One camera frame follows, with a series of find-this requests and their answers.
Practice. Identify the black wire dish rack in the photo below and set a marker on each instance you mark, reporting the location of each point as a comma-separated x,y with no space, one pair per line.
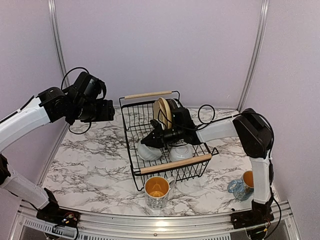
139,125

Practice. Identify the left aluminium frame post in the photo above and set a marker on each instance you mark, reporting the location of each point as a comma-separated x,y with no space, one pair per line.
56,35

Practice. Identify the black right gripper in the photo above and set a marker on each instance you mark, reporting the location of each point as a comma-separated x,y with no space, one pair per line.
155,140

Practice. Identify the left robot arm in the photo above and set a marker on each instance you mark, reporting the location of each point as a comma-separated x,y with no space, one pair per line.
82,101

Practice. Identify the patterned mug yellow inside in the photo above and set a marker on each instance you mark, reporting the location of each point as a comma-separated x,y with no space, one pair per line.
157,191

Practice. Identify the grey reindeer plate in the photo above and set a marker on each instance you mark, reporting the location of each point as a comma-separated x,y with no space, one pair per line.
172,103

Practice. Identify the aluminium frame post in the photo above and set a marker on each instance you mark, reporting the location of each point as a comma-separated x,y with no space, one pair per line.
261,29
56,35

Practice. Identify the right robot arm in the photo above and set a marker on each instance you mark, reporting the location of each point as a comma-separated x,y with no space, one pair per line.
253,134

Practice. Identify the front aluminium rail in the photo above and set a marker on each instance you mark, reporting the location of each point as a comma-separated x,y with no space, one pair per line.
103,226

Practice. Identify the cream gold rimmed plate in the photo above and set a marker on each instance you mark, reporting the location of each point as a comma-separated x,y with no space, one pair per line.
158,111

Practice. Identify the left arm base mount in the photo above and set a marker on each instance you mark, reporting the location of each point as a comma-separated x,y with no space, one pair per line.
61,217

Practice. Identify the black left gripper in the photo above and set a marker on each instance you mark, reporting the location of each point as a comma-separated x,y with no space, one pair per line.
107,112

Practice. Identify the blue mug yellow inside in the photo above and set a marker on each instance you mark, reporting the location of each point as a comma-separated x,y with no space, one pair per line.
242,188

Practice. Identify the white bowl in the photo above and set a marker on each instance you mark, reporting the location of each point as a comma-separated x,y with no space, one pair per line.
182,152
148,153

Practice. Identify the right aluminium frame post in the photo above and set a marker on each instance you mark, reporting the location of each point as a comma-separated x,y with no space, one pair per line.
261,29

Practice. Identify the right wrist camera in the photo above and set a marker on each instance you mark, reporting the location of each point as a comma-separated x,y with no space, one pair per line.
157,124

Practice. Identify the plain cream yellow plate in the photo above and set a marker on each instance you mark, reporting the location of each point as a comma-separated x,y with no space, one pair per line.
166,116

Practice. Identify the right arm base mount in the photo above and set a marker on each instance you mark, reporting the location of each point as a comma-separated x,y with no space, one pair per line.
249,218

